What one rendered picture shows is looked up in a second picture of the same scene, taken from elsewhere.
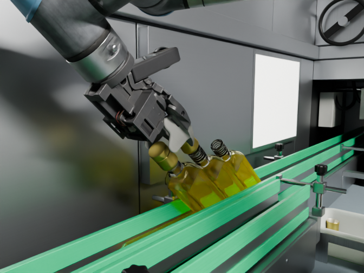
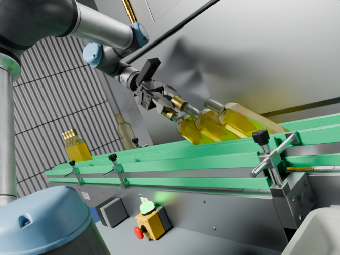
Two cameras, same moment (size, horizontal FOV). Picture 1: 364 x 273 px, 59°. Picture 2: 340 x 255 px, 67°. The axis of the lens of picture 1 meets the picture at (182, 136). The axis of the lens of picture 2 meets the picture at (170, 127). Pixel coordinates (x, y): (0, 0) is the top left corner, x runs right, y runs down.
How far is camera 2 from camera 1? 1.08 m
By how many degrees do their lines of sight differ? 101
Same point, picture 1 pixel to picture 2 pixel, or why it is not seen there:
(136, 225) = (182, 144)
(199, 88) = (243, 40)
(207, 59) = (245, 6)
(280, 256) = (193, 193)
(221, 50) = not seen: outside the picture
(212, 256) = (143, 165)
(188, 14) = not seen: outside the picture
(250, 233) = (165, 165)
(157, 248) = (154, 155)
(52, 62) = (163, 69)
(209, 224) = (180, 155)
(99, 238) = (168, 145)
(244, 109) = not seen: outside the picture
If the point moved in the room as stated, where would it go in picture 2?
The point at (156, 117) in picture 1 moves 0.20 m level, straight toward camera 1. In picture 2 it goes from (146, 99) to (93, 120)
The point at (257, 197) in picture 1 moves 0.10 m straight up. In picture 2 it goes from (227, 149) to (213, 111)
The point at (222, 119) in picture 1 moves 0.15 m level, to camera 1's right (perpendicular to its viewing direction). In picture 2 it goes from (294, 55) to (320, 48)
